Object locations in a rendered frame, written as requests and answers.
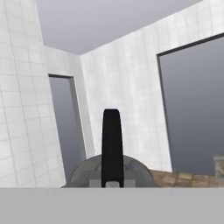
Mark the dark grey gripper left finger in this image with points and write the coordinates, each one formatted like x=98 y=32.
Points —
x=107 y=145

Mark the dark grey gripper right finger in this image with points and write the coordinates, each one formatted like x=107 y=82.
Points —
x=118 y=145

